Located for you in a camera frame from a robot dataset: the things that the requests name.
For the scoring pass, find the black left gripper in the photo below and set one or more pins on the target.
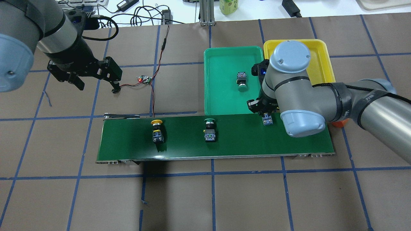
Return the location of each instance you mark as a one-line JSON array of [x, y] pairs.
[[78, 55]]

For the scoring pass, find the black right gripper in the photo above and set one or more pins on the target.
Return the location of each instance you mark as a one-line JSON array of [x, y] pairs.
[[256, 105]]

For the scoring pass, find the yellow push button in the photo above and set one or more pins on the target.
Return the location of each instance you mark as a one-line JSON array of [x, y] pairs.
[[157, 131], [267, 119]]

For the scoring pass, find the green push button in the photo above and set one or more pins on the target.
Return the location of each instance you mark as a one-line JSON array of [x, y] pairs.
[[210, 130], [242, 81]]

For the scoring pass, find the plain orange cylinder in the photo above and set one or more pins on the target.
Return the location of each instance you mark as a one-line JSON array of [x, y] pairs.
[[340, 124]]

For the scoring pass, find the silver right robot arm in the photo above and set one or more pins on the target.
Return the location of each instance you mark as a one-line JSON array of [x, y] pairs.
[[373, 104]]

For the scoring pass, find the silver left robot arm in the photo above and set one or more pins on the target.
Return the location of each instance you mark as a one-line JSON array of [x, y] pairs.
[[27, 25]]

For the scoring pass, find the green plastic tray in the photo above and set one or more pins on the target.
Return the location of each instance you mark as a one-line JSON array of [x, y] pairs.
[[221, 65]]

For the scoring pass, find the small motor controller board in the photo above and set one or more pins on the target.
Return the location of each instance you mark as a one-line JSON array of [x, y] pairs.
[[144, 79]]

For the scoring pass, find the green conveyor belt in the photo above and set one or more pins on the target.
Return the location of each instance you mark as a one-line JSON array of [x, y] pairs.
[[238, 136]]

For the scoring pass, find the white keyboard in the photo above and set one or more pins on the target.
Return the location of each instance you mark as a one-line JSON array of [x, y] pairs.
[[69, 4]]

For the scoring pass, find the yellow plastic tray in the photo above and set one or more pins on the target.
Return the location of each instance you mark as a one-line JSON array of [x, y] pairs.
[[319, 61]]

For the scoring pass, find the green tea bottle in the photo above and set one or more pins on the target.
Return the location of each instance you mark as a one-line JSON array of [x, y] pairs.
[[228, 6]]

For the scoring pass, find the black power adapter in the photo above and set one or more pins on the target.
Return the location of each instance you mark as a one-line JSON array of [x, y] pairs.
[[291, 8]]

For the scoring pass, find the beige serving tray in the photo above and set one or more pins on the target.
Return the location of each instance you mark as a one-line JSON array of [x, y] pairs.
[[371, 5]]

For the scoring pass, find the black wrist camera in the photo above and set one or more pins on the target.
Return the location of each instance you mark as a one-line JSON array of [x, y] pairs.
[[82, 20]]

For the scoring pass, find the aluminium frame post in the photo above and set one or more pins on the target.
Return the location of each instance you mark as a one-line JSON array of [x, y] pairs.
[[207, 13]]

